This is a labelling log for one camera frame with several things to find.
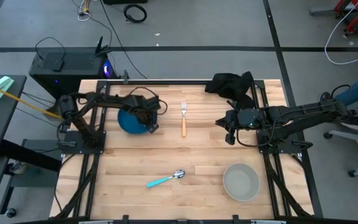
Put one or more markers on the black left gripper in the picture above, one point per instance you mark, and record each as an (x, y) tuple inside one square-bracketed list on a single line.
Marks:
[(141, 107)]

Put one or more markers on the black metal table frame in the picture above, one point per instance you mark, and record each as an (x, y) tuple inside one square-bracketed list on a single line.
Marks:
[(172, 82)]

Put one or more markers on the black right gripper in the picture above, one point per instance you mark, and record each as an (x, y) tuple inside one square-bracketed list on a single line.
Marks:
[(247, 117)]

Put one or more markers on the small black adapter box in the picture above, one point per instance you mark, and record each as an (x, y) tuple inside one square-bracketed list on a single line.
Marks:
[(54, 62)]

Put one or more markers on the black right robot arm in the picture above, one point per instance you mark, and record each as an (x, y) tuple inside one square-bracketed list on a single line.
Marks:
[(306, 113)]

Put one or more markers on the grey bowl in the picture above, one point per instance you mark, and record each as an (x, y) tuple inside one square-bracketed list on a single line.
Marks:
[(241, 182)]

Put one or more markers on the blue bowl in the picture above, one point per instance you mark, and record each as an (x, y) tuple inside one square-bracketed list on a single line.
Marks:
[(129, 124)]

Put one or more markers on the black wifi antenna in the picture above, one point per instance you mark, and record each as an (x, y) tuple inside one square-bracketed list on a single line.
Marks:
[(99, 46)]

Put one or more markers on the mint green stapler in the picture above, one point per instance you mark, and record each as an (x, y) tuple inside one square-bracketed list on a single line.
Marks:
[(3, 84)]

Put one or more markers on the grey low shelf cart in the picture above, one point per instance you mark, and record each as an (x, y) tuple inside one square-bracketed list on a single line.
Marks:
[(39, 179)]

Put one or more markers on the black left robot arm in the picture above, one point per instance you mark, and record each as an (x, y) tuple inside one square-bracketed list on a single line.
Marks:
[(110, 100)]

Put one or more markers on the black cloth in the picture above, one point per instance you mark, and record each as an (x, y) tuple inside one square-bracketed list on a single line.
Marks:
[(228, 85)]

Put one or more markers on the black computer tower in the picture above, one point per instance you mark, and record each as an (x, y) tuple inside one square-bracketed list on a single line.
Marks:
[(73, 70)]

